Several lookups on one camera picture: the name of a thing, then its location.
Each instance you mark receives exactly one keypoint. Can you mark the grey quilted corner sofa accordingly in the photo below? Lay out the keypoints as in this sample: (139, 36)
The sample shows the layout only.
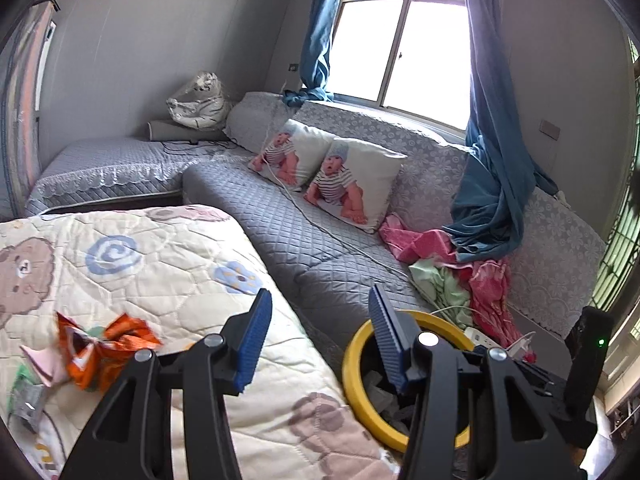
(300, 240)

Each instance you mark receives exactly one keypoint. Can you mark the beige wall switch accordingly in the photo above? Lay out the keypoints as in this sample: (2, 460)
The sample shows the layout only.
(550, 129)

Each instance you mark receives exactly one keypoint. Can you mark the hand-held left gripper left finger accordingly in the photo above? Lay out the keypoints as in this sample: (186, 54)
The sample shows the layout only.
(255, 340)

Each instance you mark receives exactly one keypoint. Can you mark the white tissue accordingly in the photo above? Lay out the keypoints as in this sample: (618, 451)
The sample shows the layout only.
(380, 395)

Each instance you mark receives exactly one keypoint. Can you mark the pink floral cloth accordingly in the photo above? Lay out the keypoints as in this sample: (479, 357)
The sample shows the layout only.
(415, 245)

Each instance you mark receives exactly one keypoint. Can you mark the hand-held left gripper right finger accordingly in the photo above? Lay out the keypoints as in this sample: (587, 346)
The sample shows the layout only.
(387, 340)

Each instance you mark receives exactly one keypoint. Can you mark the white charger plug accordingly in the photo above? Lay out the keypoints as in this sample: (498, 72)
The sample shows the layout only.
(517, 345)

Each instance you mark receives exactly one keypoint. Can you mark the grey bolster pillow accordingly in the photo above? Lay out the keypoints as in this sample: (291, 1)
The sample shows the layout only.
(165, 131)

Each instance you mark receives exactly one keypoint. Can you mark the yellow rimmed trash bin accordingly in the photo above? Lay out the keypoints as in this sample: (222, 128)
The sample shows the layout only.
(352, 370)

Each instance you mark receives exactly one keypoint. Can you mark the grey green packet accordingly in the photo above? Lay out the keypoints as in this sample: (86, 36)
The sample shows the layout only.
(27, 400)

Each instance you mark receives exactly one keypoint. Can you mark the white power strip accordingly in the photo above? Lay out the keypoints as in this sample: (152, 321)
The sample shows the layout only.
(480, 337)

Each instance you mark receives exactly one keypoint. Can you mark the cartoon bear printed quilt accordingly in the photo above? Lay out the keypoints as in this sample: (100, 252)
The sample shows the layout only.
(175, 270)

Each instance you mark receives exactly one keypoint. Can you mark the baby print pillow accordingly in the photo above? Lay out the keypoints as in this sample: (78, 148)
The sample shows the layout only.
(295, 155)
(350, 185)

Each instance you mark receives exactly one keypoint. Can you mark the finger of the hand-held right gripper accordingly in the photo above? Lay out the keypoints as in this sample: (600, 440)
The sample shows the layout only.
(547, 382)

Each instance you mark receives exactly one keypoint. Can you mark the pink paper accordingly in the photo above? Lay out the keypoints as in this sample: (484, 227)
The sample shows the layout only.
(47, 367)

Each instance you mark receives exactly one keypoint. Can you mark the orange snack wrapper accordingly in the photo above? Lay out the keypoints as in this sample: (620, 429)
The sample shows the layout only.
(110, 345)

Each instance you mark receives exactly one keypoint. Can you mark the metal window grille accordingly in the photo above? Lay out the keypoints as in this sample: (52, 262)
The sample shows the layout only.
(620, 240)

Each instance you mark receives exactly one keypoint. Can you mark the white tiger plush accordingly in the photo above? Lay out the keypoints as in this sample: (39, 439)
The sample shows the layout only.
(200, 110)

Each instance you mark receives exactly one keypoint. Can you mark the long blue curtain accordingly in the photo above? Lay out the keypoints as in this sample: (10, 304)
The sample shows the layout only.
(490, 185)

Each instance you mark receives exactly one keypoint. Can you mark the light green cloth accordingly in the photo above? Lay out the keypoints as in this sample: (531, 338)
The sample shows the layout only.
(440, 285)

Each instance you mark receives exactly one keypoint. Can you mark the short knotted blue curtain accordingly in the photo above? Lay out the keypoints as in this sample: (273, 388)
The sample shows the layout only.
(320, 35)

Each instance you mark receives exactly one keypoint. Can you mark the window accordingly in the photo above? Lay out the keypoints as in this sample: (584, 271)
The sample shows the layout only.
(370, 50)

